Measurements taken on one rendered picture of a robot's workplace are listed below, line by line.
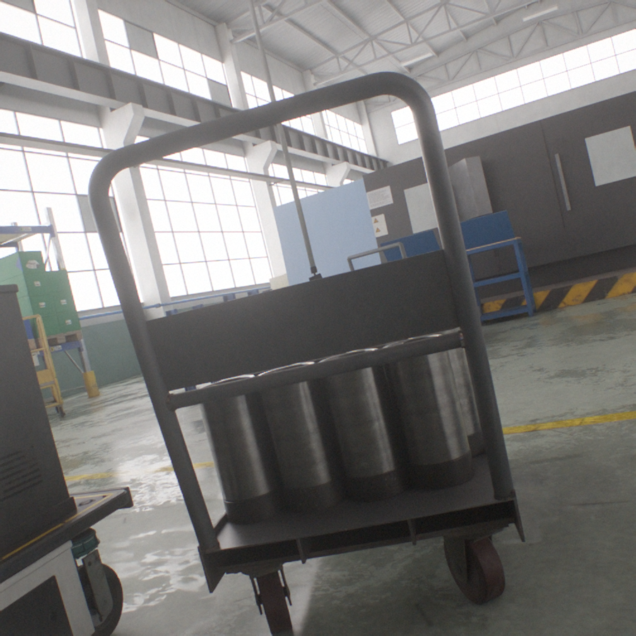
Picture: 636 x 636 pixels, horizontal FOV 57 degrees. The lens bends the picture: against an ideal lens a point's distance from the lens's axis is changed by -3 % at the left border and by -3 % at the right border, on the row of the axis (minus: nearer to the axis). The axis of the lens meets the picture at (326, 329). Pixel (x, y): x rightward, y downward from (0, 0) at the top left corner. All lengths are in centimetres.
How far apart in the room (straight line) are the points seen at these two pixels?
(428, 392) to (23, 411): 85
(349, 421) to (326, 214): 692
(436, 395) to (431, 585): 46
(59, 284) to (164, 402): 863
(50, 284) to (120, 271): 852
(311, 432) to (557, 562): 60
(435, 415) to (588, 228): 619
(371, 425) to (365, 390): 7
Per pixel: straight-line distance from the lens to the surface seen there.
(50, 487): 145
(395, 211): 763
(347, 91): 94
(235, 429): 119
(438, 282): 96
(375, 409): 114
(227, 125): 97
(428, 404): 113
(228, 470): 122
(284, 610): 129
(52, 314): 945
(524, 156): 738
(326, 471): 119
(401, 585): 143
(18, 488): 139
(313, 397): 116
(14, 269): 943
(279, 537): 113
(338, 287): 96
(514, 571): 140
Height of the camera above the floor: 65
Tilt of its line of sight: 3 degrees down
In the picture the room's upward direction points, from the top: 13 degrees counter-clockwise
